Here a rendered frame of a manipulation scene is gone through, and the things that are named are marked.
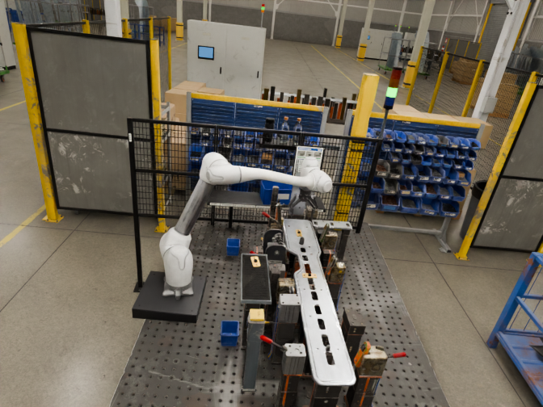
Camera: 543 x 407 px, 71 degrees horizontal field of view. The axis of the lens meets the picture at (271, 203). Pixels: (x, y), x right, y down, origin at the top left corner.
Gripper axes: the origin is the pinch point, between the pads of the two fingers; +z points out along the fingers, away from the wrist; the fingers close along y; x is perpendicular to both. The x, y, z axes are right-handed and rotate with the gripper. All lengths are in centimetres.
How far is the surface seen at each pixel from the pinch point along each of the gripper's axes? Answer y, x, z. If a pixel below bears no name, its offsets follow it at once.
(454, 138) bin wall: 187, 161, -18
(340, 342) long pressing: 7, -96, 14
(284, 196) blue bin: -8.1, 35.4, 3.6
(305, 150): 6, 54, -27
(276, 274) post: -21, -59, 4
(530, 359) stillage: 189, -30, 98
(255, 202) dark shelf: -28.9, 36.7, 10.5
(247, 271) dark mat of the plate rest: -37, -66, -2
